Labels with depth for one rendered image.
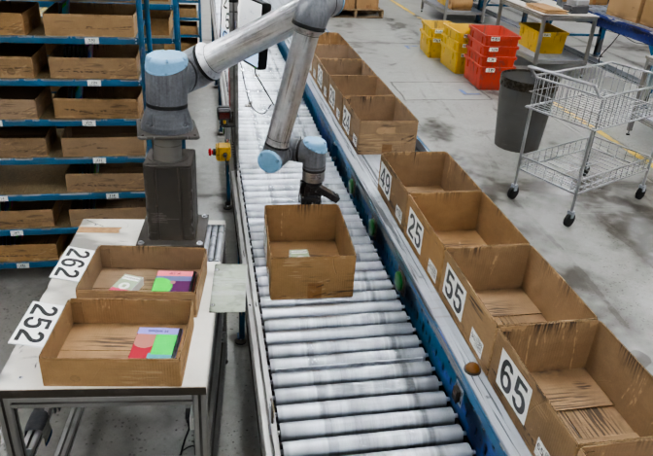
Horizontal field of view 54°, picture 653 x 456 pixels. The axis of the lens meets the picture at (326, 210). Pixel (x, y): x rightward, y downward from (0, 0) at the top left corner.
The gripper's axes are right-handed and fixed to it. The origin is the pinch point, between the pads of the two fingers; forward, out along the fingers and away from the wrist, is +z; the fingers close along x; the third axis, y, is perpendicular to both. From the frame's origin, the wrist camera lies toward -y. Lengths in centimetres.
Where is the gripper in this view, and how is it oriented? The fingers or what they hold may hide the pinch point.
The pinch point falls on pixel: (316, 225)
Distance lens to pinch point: 258.1
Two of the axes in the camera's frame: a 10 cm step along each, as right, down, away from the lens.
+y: -9.8, 0.3, -1.9
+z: -0.6, 8.9, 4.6
